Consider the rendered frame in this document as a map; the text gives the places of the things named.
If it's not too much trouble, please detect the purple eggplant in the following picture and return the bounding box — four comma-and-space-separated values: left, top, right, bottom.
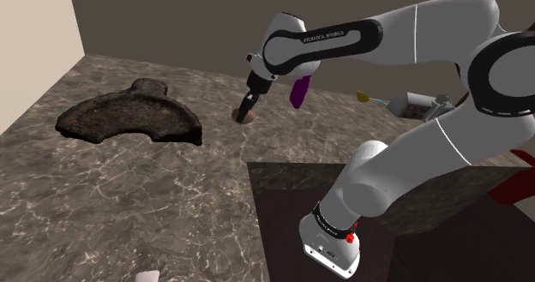
289, 74, 313, 110

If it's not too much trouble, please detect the black rough flat stone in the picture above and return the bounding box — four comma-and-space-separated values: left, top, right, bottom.
55, 77, 204, 147

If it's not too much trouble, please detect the brown round object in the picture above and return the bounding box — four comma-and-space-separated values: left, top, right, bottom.
231, 107, 255, 125

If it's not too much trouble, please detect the red block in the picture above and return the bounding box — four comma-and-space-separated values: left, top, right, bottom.
487, 148, 535, 207

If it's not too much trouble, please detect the small white object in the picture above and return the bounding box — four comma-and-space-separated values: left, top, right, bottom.
134, 269, 160, 282

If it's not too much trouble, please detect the yellow spoon with blue handle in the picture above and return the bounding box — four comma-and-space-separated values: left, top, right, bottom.
356, 90, 390, 105

